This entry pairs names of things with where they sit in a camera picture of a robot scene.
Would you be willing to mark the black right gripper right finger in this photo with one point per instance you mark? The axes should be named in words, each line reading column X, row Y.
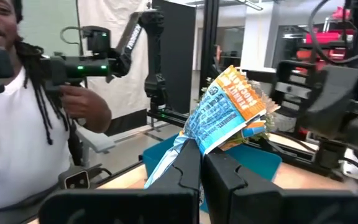
column 244, row 202

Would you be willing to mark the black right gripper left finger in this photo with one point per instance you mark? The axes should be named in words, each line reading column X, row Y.
column 166, row 205

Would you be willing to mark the peanut butter chocolate granola bar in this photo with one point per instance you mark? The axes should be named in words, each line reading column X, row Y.
column 225, row 109

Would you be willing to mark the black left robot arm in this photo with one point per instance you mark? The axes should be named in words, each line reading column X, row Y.
column 329, row 152

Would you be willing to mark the blue plastic bin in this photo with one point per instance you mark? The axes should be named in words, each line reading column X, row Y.
column 259, row 161

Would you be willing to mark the red tool cart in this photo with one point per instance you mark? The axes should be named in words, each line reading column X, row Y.
column 325, row 37

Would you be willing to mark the grey stool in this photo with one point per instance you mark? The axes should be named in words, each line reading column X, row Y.
column 98, row 140

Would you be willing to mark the white hanging sheet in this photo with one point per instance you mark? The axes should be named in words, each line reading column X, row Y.
column 120, row 96

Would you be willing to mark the person's hand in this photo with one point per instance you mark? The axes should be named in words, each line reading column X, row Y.
column 85, row 105

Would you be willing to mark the black standing panel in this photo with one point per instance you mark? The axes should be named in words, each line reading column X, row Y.
column 179, row 46

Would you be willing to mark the person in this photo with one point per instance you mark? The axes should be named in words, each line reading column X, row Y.
column 11, row 140

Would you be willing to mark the black vertical frame post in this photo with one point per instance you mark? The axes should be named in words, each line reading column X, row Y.
column 209, row 37

